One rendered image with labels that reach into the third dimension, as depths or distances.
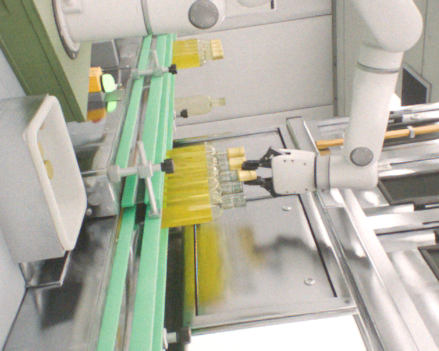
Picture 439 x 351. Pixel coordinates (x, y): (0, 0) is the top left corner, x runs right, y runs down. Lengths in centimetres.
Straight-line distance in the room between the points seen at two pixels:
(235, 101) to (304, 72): 99
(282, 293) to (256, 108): 644
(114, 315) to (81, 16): 55
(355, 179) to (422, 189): 34
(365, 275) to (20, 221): 68
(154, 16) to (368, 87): 45
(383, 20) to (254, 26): 613
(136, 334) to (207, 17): 59
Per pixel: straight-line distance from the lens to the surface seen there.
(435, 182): 159
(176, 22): 110
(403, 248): 133
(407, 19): 108
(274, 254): 124
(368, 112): 115
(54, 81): 111
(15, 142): 86
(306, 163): 125
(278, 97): 749
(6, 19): 103
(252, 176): 129
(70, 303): 94
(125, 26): 111
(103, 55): 170
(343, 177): 125
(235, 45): 720
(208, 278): 120
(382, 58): 115
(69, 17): 112
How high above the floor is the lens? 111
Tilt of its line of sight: level
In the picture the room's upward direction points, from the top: 82 degrees clockwise
